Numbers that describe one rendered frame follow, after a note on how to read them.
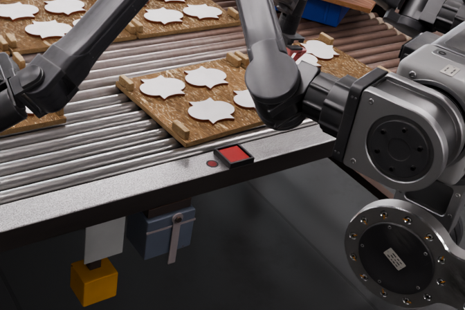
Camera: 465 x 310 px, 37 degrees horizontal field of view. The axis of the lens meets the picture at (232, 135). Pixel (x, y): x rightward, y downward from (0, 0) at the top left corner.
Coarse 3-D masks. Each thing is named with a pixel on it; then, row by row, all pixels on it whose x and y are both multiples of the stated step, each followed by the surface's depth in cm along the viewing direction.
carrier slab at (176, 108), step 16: (208, 64) 217; (224, 64) 219; (240, 80) 212; (128, 96) 196; (144, 96) 195; (176, 96) 198; (192, 96) 199; (208, 96) 200; (224, 96) 202; (160, 112) 189; (176, 112) 190; (240, 112) 195; (256, 112) 197; (192, 128) 185; (208, 128) 186; (224, 128) 187; (240, 128) 189; (192, 144) 180
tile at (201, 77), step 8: (184, 72) 210; (192, 72) 209; (200, 72) 210; (208, 72) 211; (216, 72) 212; (192, 80) 205; (200, 80) 206; (208, 80) 206; (216, 80) 207; (224, 80) 208; (208, 88) 203
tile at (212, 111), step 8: (192, 104) 193; (200, 104) 194; (208, 104) 194; (216, 104) 195; (224, 104) 196; (192, 112) 190; (200, 112) 190; (208, 112) 191; (216, 112) 192; (224, 112) 192; (232, 112) 193; (200, 120) 188; (208, 120) 188; (216, 120) 188; (224, 120) 190; (232, 120) 191
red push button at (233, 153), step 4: (228, 148) 180; (232, 148) 181; (236, 148) 181; (224, 152) 178; (228, 152) 179; (232, 152) 179; (236, 152) 179; (240, 152) 180; (228, 156) 177; (232, 156) 177; (236, 156) 178; (240, 156) 178; (244, 156) 178; (248, 156) 179; (232, 160) 176; (236, 160) 176
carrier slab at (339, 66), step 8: (336, 48) 243; (344, 56) 238; (320, 64) 230; (328, 64) 231; (336, 64) 232; (344, 64) 233; (352, 64) 234; (360, 64) 234; (328, 72) 226; (336, 72) 227; (344, 72) 228; (352, 72) 229; (360, 72) 229; (368, 72) 230
